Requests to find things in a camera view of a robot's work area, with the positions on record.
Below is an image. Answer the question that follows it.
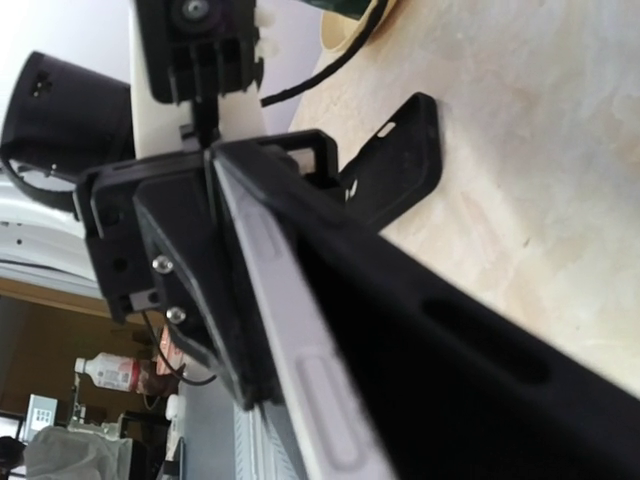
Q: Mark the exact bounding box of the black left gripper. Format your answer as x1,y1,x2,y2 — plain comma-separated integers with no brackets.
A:
75,130,338,411

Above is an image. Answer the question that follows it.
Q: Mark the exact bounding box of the white phone black screen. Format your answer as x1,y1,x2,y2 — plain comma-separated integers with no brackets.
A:
215,156,397,479

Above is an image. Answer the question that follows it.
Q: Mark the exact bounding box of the plastic bottle red label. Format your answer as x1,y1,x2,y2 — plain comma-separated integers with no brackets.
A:
74,352,150,393

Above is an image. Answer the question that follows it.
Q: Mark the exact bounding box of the beige saucer plate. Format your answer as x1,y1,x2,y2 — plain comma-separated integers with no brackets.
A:
320,0,398,53

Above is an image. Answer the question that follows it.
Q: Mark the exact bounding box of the black mug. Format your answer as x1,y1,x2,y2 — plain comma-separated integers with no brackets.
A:
301,0,371,20

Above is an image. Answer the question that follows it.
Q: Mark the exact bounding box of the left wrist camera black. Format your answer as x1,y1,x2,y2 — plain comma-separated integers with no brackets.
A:
133,0,264,104

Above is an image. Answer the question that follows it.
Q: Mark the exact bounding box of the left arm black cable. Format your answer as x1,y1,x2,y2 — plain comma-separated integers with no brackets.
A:
259,0,391,107

